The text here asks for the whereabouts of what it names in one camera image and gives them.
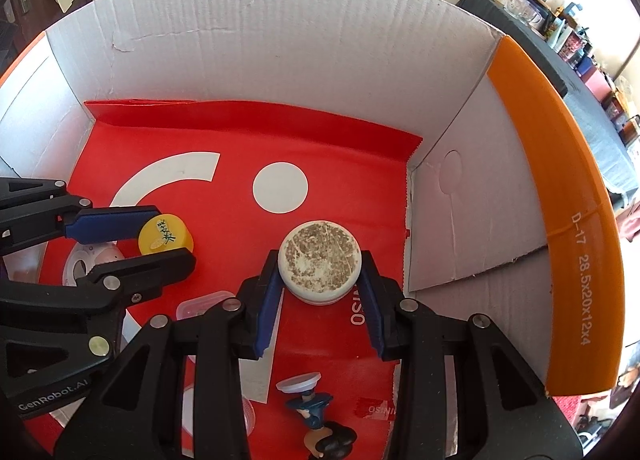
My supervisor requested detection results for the yellow bottle cap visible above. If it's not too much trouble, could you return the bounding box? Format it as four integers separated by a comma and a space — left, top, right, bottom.
138, 215, 195, 257

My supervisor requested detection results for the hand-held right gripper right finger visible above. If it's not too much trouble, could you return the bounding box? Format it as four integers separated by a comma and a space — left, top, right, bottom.
356, 251, 584, 460

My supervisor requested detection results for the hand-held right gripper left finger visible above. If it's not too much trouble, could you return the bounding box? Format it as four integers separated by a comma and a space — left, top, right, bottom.
52, 250, 285, 460

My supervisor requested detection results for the clear plastic box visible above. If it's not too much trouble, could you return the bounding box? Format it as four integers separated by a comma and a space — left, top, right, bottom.
175, 291, 237, 323

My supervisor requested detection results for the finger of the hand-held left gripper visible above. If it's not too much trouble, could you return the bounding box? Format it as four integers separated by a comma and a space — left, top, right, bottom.
0, 247, 197, 419
0, 179, 164, 257

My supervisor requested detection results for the red paper liner white print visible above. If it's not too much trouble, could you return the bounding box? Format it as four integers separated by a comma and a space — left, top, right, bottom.
30, 98, 424, 460

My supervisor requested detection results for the blue figurine with suction cup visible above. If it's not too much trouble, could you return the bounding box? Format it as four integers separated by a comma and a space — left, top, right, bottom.
276, 374, 359, 457

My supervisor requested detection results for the round tin with speckled lid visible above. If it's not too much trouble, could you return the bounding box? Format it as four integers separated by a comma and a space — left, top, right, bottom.
277, 221, 362, 308

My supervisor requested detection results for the clutter of small ornaments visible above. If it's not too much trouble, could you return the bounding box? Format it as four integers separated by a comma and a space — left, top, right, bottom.
485, 0, 640, 145

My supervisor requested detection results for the white and orange cardboard box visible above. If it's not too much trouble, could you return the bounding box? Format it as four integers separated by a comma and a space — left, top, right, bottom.
0, 0, 624, 460

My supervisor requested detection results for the dark covered side table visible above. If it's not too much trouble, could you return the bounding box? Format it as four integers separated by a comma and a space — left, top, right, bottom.
456, 0, 640, 203

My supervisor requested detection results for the white plastic ring piece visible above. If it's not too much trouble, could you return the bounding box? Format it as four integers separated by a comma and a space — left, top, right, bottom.
62, 241, 126, 289

